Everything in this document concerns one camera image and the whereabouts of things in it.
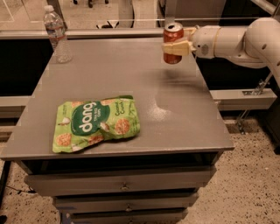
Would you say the clear plastic water bottle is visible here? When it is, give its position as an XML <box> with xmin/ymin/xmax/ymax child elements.
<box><xmin>44</xmin><ymin>5</ymin><xmax>72</xmax><ymax>63</ymax></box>

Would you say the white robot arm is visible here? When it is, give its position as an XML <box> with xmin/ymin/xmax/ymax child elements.
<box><xmin>162</xmin><ymin>17</ymin><xmax>280</xmax><ymax>86</ymax></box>

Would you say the grey drawer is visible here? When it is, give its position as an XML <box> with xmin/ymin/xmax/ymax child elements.
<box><xmin>71</xmin><ymin>208</ymin><xmax>186</xmax><ymax>224</ymax></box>
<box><xmin>24</xmin><ymin>165</ymin><xmax>216</xmax><ymax>196</ymax></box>
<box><xmin>54</xmin><ymin>191</ymin><xmax>198</xmax><ymax>214</ymax></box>

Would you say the green dang chips bag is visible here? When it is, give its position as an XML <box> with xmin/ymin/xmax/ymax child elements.
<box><xmin>52</xmin><ymin>95</ymin><xmax>140</xmax><ymax>153</ymax></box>

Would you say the red coca-cola can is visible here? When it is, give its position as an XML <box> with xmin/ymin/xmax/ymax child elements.
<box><xmin>164</xmin><ymin>22</ymin><xmax>184</xmax><ymax>65</ymax></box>

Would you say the grey metal railing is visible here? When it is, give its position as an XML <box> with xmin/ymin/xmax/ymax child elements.
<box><xmin>0</xmin><ymin>17</ymin><xmax>265</xmax><ymax>40</ymax></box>

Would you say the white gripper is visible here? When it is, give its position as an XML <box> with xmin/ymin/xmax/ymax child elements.
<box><xmin>162</xmin><ymin>25</ymin><xmax>220</xmax><ymax>59</ymax></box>

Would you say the top grey drawer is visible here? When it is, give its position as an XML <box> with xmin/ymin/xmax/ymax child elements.
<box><xmin>24</xmin><ymin>165</ymin><xmax>216</xmax><ymax>196</ymax></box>

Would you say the grey drawer cabinet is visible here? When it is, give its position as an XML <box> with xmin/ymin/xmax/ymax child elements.
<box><xmin>2</xmin><ymin>38</ymin><xmax>233</xmax><ymax>224</ymax></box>

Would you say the bottom grey drawer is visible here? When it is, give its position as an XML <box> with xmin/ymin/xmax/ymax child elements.
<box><xmin>71</xmin><ymin>208</ymin><xmax>186</xmax><ymax>224</ymax></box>

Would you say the middle grey drawer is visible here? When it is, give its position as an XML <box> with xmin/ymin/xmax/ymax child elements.
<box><xmin>54</xmin><ymin>191</ymin><xmax>198</xmax><ymax>214</ymax></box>

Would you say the metal diagonal brace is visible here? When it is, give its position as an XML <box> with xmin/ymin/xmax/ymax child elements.
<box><xmin>235</xmin><ymin>71</ymin><xmax>275</xmax><ymax>135</ymax></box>

